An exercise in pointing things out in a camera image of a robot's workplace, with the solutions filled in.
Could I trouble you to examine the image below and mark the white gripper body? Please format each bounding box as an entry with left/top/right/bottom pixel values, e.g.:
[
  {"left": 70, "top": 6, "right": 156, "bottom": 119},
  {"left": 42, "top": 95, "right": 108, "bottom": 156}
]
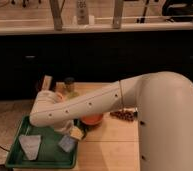
[{"left": 55, "top": 120, "right": 83, "bottom": 140}]

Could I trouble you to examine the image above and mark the blue sponge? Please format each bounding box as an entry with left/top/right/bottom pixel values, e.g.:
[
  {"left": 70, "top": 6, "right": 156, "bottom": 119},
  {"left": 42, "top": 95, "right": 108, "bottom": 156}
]
[{"left": 58, "top": 135, "right": 77, "bottom": 153}]

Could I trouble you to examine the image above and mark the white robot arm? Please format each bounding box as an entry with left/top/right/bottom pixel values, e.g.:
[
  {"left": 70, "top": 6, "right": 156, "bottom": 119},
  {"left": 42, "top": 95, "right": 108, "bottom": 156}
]
[{"left": 30, "top": 72, "right": 193, "bottom": 171}]

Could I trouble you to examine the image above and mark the green plastic tray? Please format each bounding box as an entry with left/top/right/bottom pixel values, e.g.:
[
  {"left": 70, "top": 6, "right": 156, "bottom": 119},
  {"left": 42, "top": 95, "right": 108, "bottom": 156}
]
[{"left": 5, "top": 116, "right": 78, "bottom": 169}]

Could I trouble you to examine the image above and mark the orange bowl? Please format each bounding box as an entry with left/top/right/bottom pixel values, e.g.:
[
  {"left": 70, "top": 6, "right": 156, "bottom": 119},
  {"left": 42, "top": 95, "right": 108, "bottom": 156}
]
[{"left": 81, "top": 114, "right": 103, "bottom": 126}]

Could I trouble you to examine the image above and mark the small orange cup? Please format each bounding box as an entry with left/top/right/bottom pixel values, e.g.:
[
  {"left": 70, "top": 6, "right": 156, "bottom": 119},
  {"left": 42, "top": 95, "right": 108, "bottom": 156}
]
[{"left": 55, "top": 92, "right": 64, "bottom": 101}]

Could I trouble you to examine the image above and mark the clear plastic cup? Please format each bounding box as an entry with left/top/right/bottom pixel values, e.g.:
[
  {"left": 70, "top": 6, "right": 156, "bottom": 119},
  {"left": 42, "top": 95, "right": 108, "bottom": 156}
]
[{"left": 19, "top": 135, "right": 41, "bottom": 160}]

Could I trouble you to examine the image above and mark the spice jar with dark lid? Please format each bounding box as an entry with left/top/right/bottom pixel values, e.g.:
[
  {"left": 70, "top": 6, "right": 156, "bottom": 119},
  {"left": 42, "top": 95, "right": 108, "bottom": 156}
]
[{"left": 64, "top": 77, "right": 79, "bottom": 99}]

